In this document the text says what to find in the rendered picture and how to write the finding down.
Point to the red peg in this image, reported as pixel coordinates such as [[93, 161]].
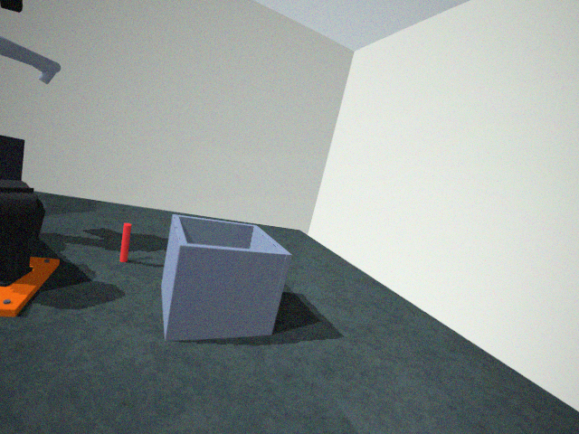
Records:
[[125, 242]]

